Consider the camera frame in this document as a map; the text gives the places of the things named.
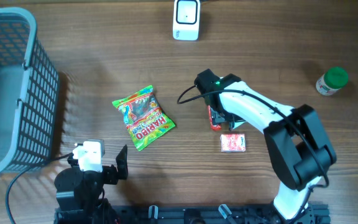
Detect small red candy bar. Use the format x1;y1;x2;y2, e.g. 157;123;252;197
208;106;222;131

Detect red snack packet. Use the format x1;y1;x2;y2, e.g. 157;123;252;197
220;134;246;152

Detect green Haribo candy bag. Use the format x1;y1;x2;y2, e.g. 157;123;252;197
112;85;176;151

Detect green lid plastic jar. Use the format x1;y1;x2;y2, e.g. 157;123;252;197
316;67;349;96

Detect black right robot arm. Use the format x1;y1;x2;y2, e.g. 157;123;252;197
194;69;337;223

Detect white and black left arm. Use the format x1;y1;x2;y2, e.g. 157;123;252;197
54;146;128;224

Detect white barcode scanner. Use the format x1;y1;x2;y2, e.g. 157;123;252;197
172;0;201;41

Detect grey mesh shopping basket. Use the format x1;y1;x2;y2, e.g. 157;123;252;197
0;7;60;174

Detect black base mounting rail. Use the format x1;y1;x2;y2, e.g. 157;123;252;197
53;204;331;224

